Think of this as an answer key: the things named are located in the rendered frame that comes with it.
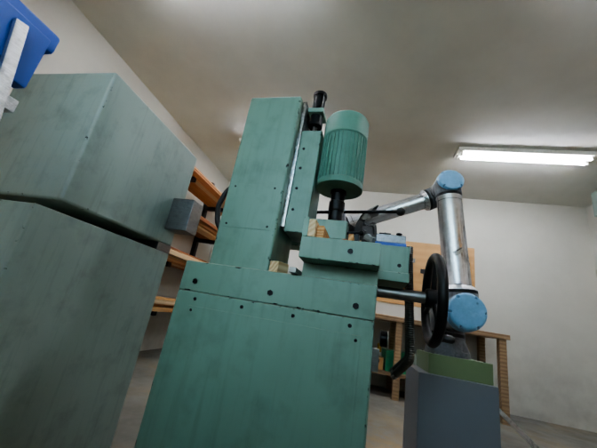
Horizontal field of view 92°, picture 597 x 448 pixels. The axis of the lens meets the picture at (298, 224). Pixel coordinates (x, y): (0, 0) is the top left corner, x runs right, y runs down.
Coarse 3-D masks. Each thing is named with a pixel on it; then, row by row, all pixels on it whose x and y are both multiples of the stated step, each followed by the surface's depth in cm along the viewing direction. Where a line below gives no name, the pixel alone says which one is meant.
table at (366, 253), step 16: (304, 240) 78; (320, 240) 77; (336, 240) 76; (304, 256) 76; (320, 256) 75; (336, 256) 75; (352, 256) 74; (368, 256) 73; (384, 272) 91; (400, 288) 102
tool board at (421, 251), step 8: (416, 248) 413; (424, 248) 411; (432, 248) 409; (440, 248) 407; (472, 248) 400; (416, 256) 409; (424, 256) 407; (472, 256) 396; (416, 264) 406; (424, 264) 404; (472, 264) 393; (416, 272) 402; (472, 272) 390; (416, 280) 399; (472, 280) 387; (416, 288) 395; (416, 304) 389
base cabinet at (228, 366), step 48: (192, 336) 81; (240, 336) 78; (288, 336) 75; (336, 336) 73; (192, 384) 77; (240, 384) 74; (288, 384) 72; (336, 384) 69; (144, 432) 76; (192, 432) 73; (240, 432) 70; (288, 432) 68; (336, 432) 66
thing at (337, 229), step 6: (318, 222) 104; (324, 222) 103; (330, 222) 103; (336, 222) 102; (342, 222) 102; (330, 228) 102; (336, 228) 102; (342, 228) 101; (330, 234) 101; (336, 234) 101; (342, 234) 101
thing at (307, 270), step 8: (304, 264) 83; (312, 264) 82; (320, 264) 82; (304, 272) 82; (312, 272) 82; (320, 272) 81; (328, 272) 81; (336, 272) 80; (344, 272) 80; (352, 272) 79; (360, 272) 79; (368, 272) 78; (376, 272) 78; (344, 280) 79; (352, 280) 79; (360, 280) 78; (368, 280) 78; (376, 280) 77
